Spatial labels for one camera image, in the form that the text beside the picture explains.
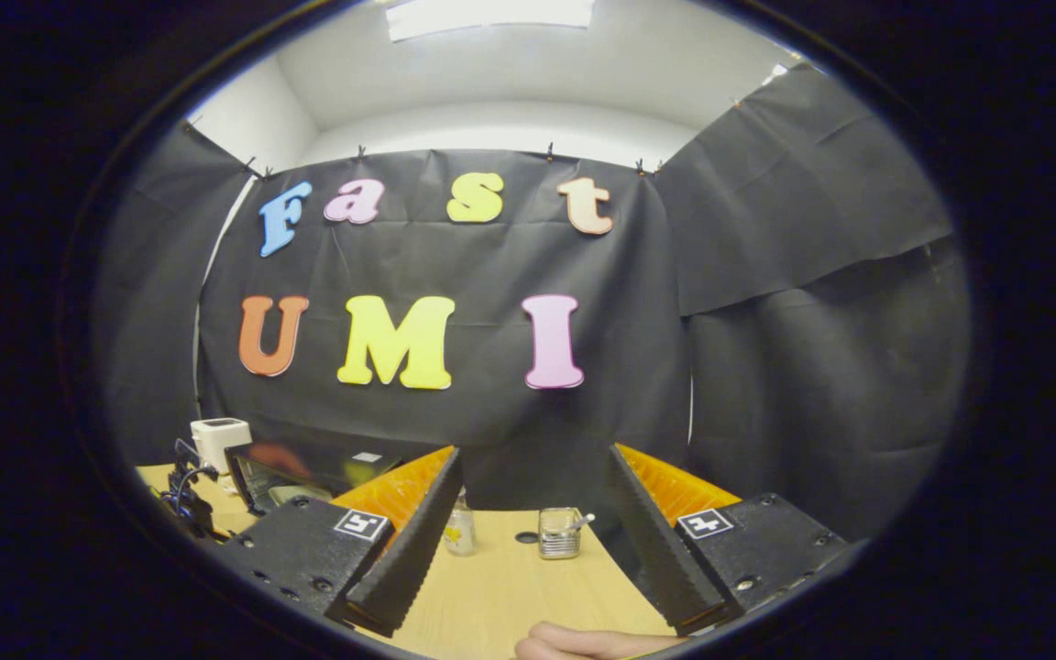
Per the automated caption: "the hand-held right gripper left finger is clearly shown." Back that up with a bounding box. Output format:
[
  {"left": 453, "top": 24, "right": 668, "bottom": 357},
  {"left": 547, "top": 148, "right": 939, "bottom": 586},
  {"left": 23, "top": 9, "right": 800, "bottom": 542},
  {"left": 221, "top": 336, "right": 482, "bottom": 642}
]
[{"left": 216, "top": 446, "right": 465, "bottom": 638}]

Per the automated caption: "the white toaster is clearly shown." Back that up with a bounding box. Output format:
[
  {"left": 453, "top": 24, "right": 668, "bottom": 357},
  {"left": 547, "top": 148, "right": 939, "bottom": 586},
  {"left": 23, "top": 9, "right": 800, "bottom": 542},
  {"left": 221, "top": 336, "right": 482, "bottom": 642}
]
[{"left": 190, "top": 417, "right": 252, "bottom": 475}]

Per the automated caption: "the metal mesh utensil holder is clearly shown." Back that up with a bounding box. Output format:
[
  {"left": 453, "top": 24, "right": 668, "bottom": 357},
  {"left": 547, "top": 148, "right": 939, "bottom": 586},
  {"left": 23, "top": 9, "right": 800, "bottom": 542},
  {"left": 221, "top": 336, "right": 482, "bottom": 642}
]
[{"left": 538, "top": 507, "right": 583, "bottom": 560}]

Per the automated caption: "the black backdrop cloth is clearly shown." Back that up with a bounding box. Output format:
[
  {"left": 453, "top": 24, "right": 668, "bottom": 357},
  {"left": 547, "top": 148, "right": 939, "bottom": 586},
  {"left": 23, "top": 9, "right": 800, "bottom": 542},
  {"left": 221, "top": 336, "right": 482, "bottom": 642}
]
[{"left": 93, "top": 64, "right": 974, "bottom": 542}]

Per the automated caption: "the large ceiling light panel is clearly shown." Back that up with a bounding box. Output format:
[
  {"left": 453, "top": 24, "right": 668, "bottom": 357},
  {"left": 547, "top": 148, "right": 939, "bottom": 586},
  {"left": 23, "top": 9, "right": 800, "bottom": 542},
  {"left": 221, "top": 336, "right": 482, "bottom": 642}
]
[{"left": 386, "top": 0, "right": 595, "bottom": 42}]

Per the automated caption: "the black electric oven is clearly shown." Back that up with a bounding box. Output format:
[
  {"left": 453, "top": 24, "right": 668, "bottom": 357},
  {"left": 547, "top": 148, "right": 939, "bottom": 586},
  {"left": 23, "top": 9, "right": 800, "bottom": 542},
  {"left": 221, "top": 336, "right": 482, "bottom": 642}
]
[{"left": 224, "top": 443, "right": 403, "bottom": 516}]

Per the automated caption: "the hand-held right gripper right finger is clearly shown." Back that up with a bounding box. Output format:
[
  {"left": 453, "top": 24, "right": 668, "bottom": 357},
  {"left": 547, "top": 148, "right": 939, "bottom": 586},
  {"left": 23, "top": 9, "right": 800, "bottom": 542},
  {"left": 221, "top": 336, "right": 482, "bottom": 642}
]
[{"left": 606, "top": 444, "right": 850, "bottom": 636}]

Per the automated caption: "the clear drink bottle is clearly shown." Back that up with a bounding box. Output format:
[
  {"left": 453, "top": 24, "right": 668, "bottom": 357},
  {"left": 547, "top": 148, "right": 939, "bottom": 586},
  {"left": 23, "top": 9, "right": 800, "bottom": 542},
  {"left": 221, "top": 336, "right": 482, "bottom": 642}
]
[{"left": 444, "top": 489, "right": 477, "bottom": 557}]

